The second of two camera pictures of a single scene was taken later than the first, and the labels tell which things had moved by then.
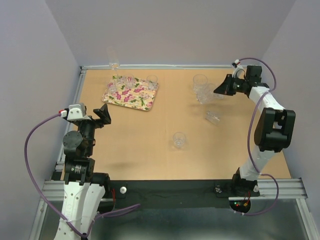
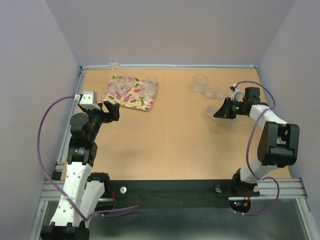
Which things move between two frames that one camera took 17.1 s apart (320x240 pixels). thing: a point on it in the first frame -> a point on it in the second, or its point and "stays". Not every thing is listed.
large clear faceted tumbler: [200, 83] stays
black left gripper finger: [103, 113] -> [113, 110]
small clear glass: [120, 79] stays
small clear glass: [152, 82] stays
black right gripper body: [239, 84] -> [238, 108]
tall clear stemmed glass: [113, 57] stays
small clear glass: [129, 79] stays
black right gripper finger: [228, 87] -> [227, 110]
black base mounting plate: [176, 193] stays
